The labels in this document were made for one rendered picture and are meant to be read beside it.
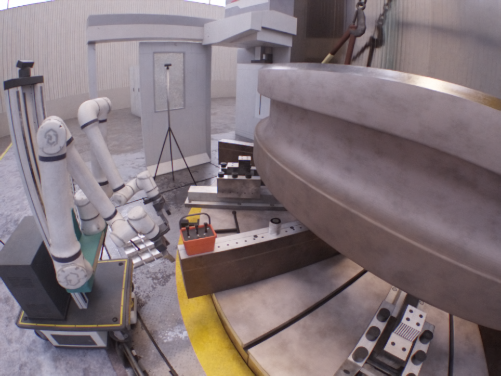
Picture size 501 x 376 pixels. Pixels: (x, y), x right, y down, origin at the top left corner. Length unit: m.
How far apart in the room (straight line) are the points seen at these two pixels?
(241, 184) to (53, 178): 1.88
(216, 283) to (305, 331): 0.66
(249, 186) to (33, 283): 2.04
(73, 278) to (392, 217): 1.46
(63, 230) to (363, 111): 1.34
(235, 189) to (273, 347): 1.59
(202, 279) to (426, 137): 1.45
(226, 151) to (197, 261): 2.43
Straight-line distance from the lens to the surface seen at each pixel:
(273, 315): 1.68
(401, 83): 1.04
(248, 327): 1.61
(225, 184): 2.50
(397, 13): 4.61
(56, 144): 0.97
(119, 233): 1.21
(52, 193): 1.04
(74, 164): 1.17
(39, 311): 1.94
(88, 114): 1.53
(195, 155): 4.80
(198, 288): 1.70
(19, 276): 1.73
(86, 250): 1.69
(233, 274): 1.70
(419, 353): 1.30
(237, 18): 3.83
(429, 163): 1.16
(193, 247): 1.46
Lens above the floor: 1.68
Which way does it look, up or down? 26 degrees down
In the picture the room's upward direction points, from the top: 3 degrees clockwise
